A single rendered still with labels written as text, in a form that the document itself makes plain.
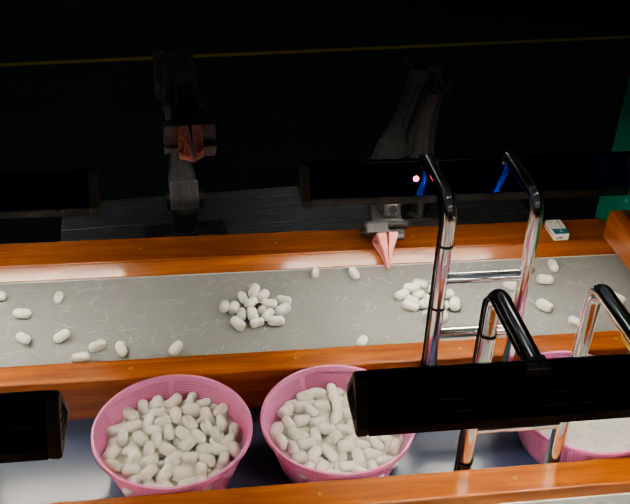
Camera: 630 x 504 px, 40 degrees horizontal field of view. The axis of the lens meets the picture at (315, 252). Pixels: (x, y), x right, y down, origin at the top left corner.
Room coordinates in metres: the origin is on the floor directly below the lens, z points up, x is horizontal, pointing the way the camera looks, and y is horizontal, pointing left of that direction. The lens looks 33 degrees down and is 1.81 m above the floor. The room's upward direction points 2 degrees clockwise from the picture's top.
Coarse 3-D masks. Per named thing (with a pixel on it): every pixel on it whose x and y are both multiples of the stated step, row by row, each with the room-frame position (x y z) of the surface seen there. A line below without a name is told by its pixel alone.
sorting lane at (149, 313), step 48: (0, 288) 1.45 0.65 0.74; (48, 288) 1.46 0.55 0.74; (96, 288) 1.47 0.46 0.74; (144, 288) 1.47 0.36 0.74; (192, 288) 1.48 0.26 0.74; (240, 288) 1.49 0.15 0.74; (288, 288) 1.49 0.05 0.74; (336, 288) 1.50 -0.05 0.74; (384, 288) 1.51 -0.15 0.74; (480, 288) 1.52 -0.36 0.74; (576, 288) 1.53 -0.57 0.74; (624, 288) 1.54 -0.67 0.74; (0, 336) 1.30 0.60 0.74; (48, 336) 1.30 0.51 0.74; (96, 336) 1.31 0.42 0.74; (144, 336) 1.31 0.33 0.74; (192, 336) 1.32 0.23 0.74; (240, 336) 1.33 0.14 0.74; (288, 336) 1.33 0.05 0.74; (336, 336) 1.34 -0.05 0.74; (384, 336) 1.34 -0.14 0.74
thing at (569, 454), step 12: (528, 432) 1.09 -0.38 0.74; (540, 432) 1.06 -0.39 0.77; (528, 444) 1.10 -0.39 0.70; (540, 444) 1.07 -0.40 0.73; (540, 456) 1.08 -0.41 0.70; (564, 456) 1.04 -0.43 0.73; (576, 456) 1.03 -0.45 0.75; (588, 456) 1.03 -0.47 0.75; (600, 456) 1.02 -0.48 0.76; (612, 456) 1.02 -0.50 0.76; (624, 456) 1.04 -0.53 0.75
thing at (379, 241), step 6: (402, 228) 1.64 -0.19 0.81; (378, 234) 1.59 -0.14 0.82; (384, 234) 1.59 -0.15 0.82; (402, 234) 1.64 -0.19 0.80; (372, 240) 1.63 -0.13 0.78; (378, 240) 1.59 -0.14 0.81; (384, 240) 1.58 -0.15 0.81; (378, 246) 1.61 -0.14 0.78; (384, 246) 1.58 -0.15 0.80; (378, 252) 1.60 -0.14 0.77; (384, 252) 1.57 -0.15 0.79; (384, 258) 1.57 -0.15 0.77; (384, 264) 1.57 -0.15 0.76
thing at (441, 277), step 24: (432, 168) 1.34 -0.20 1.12; (528, 192) 1.28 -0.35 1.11; (456, 216) 1.23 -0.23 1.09; (528, 240) 1.25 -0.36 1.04; (528, 264) 1.24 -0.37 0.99; (432, 288) 1.23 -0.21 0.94; (528, 288) 1.25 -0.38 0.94; (432, 312) 1.22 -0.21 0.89; (432, 336) 1.22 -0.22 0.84; (456, 336) 1.23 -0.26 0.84; (432, 360) 1.22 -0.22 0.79; (504, 360) 1.25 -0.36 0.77
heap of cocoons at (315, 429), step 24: (288, 408) 1.12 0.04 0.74; (312, 408) 1.12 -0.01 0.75; (336, 408) 1.13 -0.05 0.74; (288, 432) 1.07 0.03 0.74; (312, 432) 1.07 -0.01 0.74; (336, 432) 1.07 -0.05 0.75; (288, 456) 1.03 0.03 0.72; (312, 456) 1.01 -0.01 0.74; (336, 456) 1.02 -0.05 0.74; (360, 456) 1.02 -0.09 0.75; (384, 456) 1.02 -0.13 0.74
